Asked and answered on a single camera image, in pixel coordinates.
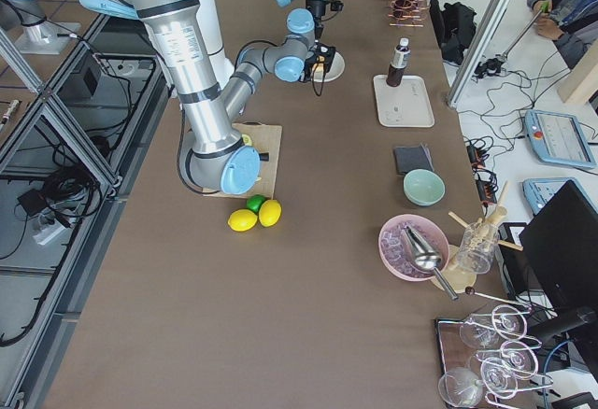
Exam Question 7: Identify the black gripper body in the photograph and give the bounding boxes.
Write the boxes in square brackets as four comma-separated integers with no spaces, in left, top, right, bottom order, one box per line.
[302,42,336,83]
[306,0,344,26]

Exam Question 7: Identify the white round plate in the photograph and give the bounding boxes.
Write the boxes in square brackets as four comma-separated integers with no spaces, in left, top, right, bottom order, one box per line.
[311,51,345,82]

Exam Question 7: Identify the dark tea bottle on tray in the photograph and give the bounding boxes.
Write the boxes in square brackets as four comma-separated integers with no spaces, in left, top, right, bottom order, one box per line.
[386,37,411,87]

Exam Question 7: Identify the cream rabbit tray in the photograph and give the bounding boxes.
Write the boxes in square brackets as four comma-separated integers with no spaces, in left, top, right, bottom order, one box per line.
[373,75,434,128]

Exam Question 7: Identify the wine glass rack tray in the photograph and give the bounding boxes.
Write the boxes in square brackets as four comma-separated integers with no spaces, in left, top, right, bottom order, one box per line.
[434,303,553,408]

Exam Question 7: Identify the wooden cutting board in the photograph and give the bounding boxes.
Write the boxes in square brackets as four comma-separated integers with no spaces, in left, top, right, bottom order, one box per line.
[203,122,282,199]

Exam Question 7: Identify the grey folded cloth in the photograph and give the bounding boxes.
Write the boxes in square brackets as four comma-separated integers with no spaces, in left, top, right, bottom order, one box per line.
[392,144,434,176]

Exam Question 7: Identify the mint green bowl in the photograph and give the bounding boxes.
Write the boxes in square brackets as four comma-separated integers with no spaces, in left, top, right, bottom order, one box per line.
[403,169,446,206]

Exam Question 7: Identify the green lime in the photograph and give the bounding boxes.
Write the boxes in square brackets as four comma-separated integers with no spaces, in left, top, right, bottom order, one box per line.
[246,194,267,214]

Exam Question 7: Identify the yellow lemon far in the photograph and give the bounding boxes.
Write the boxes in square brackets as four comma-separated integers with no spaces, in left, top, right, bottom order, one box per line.
[258,199,282,227]

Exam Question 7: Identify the yellow lemon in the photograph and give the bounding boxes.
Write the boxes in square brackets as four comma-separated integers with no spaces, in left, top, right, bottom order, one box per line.
[258,199,282,227]
[227,208,258,233]

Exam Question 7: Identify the yellow lemon near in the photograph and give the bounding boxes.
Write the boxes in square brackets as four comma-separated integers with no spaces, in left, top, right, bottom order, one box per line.
[227,208,258,233]

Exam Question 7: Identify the pink bowl of ice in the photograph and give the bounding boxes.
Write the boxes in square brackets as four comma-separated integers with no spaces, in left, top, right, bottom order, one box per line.
[378,214,449,282]

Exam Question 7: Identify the metal ice scoop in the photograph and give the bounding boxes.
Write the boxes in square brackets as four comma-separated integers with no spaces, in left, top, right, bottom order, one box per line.
[403,225,459,301]

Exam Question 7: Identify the clear glass mug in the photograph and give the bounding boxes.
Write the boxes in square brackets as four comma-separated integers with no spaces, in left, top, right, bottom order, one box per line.
[456,222,498,275]

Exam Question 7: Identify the person seated in background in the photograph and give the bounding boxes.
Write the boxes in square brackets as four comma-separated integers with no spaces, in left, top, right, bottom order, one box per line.
[527,0,597,69]

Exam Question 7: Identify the blue teach pendant upper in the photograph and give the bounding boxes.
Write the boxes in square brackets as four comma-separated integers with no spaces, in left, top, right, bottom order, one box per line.
[524,109,597,169]

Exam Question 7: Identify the blue teach pendant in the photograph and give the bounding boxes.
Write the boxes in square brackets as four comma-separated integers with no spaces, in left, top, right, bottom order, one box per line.
[522,177,579,215]
[524,109,597,169]

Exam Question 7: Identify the blue teach pendant lower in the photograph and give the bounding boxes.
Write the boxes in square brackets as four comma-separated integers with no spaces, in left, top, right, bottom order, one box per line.
[522,177,579,215]

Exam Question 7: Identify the black monitor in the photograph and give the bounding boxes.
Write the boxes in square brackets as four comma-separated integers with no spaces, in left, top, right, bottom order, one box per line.
[520,180,597,309]

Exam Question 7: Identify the copper wire bottle rack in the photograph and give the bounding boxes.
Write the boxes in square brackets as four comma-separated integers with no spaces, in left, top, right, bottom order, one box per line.
[387,0,429,28]

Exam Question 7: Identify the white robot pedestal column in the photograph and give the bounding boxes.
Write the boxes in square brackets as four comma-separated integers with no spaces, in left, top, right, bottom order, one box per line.
[196,0,235,88]

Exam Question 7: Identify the aluminium frame post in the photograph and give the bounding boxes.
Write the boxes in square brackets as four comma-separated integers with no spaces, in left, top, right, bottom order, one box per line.
[447,0,510,109]

